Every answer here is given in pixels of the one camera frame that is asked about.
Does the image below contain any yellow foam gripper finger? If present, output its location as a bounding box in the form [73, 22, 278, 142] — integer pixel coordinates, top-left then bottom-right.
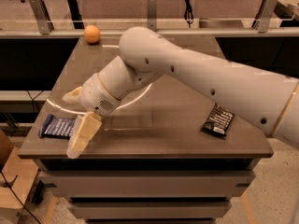
[63, 86, 82, 104]
[66, 112, 102, 159]

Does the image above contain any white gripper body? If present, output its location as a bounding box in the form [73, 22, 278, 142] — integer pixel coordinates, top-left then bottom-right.
[79, 74, 121, 117]

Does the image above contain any blue rxbar blueberry wrapper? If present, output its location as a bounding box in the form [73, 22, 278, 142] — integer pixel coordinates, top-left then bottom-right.
[38, 114, 75, 139]

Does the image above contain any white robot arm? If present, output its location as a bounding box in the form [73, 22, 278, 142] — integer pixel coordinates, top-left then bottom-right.
[63, 27, 299, 159]

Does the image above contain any black rxbar wrapper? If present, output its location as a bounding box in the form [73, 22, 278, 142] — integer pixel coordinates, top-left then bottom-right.
[201, 104, 235, 137]

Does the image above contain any orange ball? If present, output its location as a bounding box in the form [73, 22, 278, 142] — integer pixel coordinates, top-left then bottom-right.
[84, 25, 101, 44]

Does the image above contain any grey drawer cabinet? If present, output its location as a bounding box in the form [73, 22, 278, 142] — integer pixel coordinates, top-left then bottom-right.
[40, 170, 255, 224]

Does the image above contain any cardboard box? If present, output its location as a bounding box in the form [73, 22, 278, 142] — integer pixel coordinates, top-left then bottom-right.
[0, 131, 38, 224]

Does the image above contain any black floor cable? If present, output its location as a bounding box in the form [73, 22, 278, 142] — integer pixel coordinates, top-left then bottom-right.
[0, 171, 42, 224]

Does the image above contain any left metal bracket post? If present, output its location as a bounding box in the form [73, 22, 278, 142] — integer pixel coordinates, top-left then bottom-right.
[28, 0, 54, 35]

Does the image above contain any metal bracket post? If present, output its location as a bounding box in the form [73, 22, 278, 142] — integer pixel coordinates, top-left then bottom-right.
[256, 0, 278, 33]
[147, 0, 157, 31]
[28, 0, 54, 35]

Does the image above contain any metal rail barrier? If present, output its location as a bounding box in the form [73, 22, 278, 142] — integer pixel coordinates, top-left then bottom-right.
[0, 27, 299, 38]

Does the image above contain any middle metal bracket post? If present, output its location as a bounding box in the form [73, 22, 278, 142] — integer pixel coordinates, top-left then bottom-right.
[147, 0, 157, 31]

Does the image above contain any black hanging cable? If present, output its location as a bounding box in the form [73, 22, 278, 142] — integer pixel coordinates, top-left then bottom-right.
[182, 0, 194, 29]

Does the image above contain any right metal bracket post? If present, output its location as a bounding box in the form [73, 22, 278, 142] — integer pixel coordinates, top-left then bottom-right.
[256, 0, 278, 33]

